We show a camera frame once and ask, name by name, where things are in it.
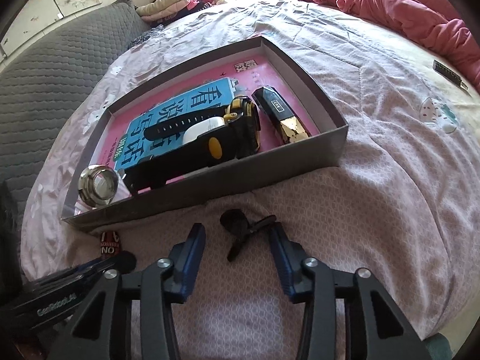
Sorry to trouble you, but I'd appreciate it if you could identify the red lighter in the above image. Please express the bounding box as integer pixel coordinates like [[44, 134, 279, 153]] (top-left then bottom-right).
[[100, 231, 122, 259]]

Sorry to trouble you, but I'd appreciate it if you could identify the small black clip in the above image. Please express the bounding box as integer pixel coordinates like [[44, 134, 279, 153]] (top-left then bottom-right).
[[220, 209, 277, 263]]

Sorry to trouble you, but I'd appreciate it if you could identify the chrome metal drain fitting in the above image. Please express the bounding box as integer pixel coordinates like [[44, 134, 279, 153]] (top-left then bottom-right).
[[78, 164, 119, 207]]

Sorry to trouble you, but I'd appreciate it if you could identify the black yellow wristwatch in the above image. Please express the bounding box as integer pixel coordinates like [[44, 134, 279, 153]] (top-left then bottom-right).
[[121, 95, 261, 195]]

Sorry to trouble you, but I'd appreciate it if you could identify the white earbuds case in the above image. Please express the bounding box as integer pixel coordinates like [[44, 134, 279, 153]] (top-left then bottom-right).
[[182, 116, 225, 145]]

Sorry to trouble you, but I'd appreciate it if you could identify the grey cardboard tray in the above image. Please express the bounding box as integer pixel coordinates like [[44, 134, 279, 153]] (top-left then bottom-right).
[[61, 36, 348, 231]]

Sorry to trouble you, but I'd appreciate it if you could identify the pink patterned bed sheet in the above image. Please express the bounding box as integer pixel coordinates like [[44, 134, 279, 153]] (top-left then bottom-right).
[[20, 2, 479, 359]]

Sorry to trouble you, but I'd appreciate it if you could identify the pink Chinese workbook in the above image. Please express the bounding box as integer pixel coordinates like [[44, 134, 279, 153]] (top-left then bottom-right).
[[90, 55, 320, 199]]

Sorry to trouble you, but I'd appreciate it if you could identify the black and gold lighter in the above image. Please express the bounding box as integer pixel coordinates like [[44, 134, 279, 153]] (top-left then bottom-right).
[[252, 86, 309, 144]]

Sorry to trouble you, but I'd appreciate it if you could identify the grey quilted headboard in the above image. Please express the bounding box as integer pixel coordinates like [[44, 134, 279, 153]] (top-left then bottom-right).
[[1, 0, 147, 211]]

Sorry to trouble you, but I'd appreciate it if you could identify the folded clothes pile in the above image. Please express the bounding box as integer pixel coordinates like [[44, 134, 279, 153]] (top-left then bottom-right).
[[136, 0, 224, 28]]

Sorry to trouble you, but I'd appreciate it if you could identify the pink quilted duvet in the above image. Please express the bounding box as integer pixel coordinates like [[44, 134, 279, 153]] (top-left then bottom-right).
[[301, 0, 479, 89]]

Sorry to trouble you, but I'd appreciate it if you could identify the floral wall painting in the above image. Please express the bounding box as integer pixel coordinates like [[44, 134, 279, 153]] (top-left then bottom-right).
[[1, 0, 102, 58]]

